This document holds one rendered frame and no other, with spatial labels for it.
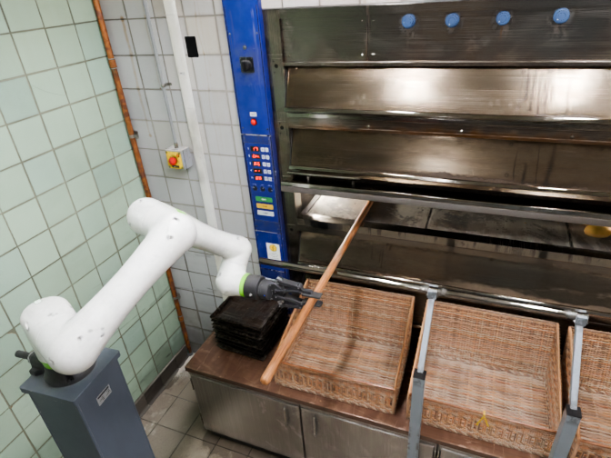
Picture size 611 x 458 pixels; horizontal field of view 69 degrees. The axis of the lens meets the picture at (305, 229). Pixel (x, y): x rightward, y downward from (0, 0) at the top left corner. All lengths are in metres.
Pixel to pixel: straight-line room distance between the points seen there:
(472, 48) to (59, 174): 1.75
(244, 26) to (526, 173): 1.23
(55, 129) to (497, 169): 1.83
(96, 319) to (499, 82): 1.50
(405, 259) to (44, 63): 1.75
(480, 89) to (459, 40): 0.19
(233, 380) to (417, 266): 1.01
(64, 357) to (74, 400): 0.23
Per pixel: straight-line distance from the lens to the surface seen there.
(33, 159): 2.15
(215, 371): 2.29
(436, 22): 1.77
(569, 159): 1.88
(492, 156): 1.86
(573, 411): 1.74
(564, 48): 1.78
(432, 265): 2.11
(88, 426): 1.61
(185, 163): 2.29
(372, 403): 2.03
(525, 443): 2.03
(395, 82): 1.82
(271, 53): 1.95
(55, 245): 2.26
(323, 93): 1.89
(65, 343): 1.31
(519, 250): 2.03
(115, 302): 1.30
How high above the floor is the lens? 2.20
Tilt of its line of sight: 30 degrees down
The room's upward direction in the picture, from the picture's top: 4 degrees counter-clockwise
